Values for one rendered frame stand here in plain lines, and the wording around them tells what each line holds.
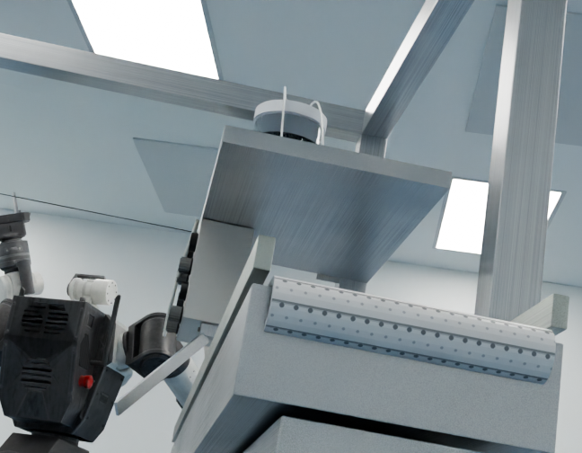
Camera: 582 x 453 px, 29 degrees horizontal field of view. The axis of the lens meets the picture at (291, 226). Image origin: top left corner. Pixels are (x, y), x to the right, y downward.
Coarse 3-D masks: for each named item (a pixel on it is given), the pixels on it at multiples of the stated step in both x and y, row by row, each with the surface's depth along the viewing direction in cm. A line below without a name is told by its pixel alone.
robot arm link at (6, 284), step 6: (0, 276) 311; (6, 276) 311; (0, 282) 310; (6, 282) 309; (0, 288) 311; (6, 288) 309; (12, 288) 310; (0, 294) 311; (6, 294) 309; (12, 294) 310; (0, 300) 311
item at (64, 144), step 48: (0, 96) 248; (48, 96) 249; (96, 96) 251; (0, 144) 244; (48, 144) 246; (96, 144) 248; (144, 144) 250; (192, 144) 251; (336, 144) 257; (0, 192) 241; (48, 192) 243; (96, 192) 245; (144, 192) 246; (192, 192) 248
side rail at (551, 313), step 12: (552, 300) 103; (564, 300) 103; (528, 312) 109; (540, 312) 105; (552, 312) 102; (564, 312) 102; (528, 324) 108; (540, 324) 105; (552, 324) 102; (564, 324) 102
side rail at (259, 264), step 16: (256, 240) 101; (272, 240) 100; (256, 256) 99; (272, 256) 100; (256, 272) 100; (240, 288) 110; (240, 304) 112; (224, 320) 127; (224, 336) 127; (208, 352) 146; (208, 368) 145; (192, 400) 171; (176, 432) 209
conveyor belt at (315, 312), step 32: (288, 288) 97; (320, 288) 98; (288, 320) 96; (320, 320) 96; (352, 320) 96; (384, 320) 97; (416, 320) 97; (448, 320) 98; (480, 320) 99; (384, 352) 98; (416, 352) 98; (448, 352) 98; (480, 352) 98; (512, 352) 98; (544, 352) 98
